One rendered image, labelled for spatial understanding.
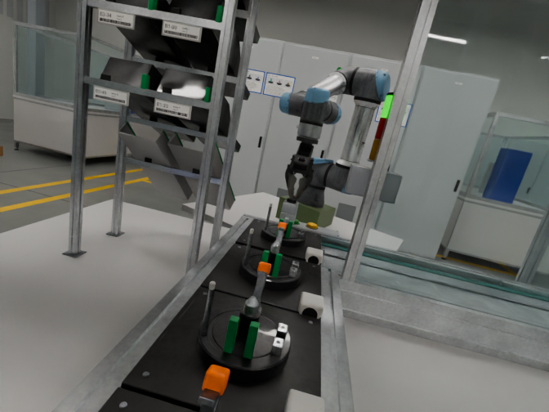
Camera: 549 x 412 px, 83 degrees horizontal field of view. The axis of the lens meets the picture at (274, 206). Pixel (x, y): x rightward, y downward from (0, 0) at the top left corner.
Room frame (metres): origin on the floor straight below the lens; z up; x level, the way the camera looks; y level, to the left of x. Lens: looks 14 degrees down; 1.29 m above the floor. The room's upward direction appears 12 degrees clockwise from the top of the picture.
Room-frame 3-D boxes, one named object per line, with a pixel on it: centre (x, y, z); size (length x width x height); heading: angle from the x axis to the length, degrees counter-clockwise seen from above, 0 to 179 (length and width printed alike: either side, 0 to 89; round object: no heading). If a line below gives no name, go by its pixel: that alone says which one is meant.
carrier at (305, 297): (0.64, -0.02, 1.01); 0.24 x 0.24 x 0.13; 84
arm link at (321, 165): (1.51, -0.18, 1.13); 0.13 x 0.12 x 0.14; 60
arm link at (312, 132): (1.03, -0.06, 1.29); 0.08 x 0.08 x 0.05
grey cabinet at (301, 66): (4.18, -0.07, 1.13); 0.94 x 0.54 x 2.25; 82
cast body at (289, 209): (0.89, -0.05, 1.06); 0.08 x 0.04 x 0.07; 174
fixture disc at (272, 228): (0.90, -0.05, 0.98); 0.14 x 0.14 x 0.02
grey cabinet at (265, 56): (4.28, 0.65, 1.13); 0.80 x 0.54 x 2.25; 82
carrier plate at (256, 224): (0.90, -0.05, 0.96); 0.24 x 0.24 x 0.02; 84
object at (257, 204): (1.46, -0.14, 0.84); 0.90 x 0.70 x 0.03; 62
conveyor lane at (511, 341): (0.84, -0.34, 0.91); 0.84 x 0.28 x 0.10; 84
